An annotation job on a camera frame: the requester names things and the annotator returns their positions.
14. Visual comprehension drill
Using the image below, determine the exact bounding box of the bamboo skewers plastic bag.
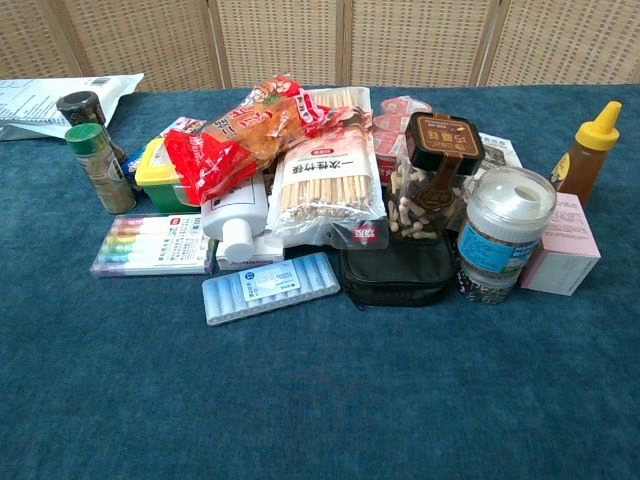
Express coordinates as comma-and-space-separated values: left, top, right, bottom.
265, 85, 390, 251

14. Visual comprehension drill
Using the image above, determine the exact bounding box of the black zipper pouch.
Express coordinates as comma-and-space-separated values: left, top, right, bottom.
338, 238, 459, 311

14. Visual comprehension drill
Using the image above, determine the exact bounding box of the green tub yellow lid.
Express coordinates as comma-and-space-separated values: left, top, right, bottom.
134, 137, 201, 215

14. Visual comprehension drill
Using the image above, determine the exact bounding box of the white plastic bottle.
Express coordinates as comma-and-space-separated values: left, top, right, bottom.
200, 173, 271, 263

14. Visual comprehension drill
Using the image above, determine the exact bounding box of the clear jar white lid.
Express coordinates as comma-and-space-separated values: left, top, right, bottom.
455, 166, 558, 306

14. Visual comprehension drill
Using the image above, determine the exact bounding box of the yellow-capped honey squeeze bottle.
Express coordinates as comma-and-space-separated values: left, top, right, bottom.
550, 100, 623, 206

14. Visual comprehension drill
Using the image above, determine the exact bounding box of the brown-lidded mushroom biscuit jar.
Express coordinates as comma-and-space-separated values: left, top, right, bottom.
387, 111, 486, 245

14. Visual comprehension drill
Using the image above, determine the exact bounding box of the black-capped spice jar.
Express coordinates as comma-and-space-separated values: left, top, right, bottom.
55, 91, 129, 164

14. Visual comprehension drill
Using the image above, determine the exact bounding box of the green-capped spice jar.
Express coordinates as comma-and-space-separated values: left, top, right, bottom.
64, 123, 137, 215

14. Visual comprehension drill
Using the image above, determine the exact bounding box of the pastel highlighter pen set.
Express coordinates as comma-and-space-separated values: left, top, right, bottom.
89, 213, 214, 279

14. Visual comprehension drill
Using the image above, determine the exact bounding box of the pink cardboard box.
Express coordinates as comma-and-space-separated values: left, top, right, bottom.
519, 191, 602, 297

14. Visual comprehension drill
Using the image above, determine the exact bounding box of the small white flat box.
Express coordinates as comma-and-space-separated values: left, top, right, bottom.
215, 234, 286, 272

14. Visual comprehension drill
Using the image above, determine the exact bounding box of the red bread snack bag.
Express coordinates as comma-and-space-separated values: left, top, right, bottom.
164, 75, 321, 206

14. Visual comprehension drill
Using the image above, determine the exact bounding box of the woven rattan folding screen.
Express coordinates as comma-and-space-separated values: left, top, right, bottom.
0, 0, 640, 93

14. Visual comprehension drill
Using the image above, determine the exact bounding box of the printed paper leaflet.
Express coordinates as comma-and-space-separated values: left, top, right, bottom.
472, 131, 524, 181

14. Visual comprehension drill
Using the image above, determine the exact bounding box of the red jelly cup pack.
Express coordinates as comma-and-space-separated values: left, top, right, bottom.
372, 95, 434, 187

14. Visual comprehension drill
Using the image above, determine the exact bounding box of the blue battery pack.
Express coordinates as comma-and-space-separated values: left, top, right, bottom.
201, 251, 342, 327

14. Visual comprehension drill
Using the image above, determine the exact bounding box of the white grey plastic mailer bag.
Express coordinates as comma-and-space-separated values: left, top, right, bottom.
0, 73, 145, 142

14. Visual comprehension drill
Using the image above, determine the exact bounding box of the blue velvet tablecloth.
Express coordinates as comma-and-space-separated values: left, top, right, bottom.
0, 83, 640, 480

